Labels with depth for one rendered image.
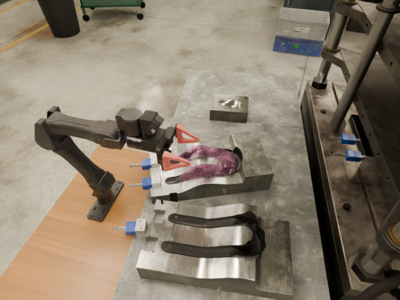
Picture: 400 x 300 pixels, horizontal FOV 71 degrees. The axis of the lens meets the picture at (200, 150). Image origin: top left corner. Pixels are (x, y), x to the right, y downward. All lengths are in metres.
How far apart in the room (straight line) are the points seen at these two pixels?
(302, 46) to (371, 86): 2.53
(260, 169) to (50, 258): 0.85
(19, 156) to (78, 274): 1.90
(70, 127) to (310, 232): 0.93
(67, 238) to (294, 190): 0.93
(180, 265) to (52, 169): 1.85
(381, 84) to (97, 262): 1.46
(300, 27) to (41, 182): 3.28
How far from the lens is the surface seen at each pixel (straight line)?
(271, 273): 1.02
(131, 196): 1.24
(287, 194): 1.27
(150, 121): 0.76
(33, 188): 2.57
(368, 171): 1.39
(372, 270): 1.15
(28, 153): 2.87
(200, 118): 1.56
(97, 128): 0.90
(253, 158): 1.22
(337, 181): 1.41
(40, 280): 1.18
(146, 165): 1.24
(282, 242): 1.08
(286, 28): 3.97
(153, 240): 1.05
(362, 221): 1.33
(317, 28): 3.97
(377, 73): 1.72
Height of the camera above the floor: 1.79
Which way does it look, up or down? 46 degrees down
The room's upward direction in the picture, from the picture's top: straight up
